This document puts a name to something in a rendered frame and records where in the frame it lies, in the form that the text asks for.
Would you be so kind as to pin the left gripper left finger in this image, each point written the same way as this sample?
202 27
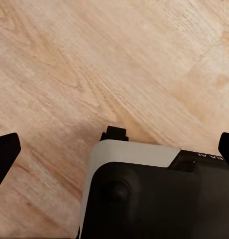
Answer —
9 151

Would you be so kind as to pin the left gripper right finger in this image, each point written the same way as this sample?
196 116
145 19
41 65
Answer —
224 146

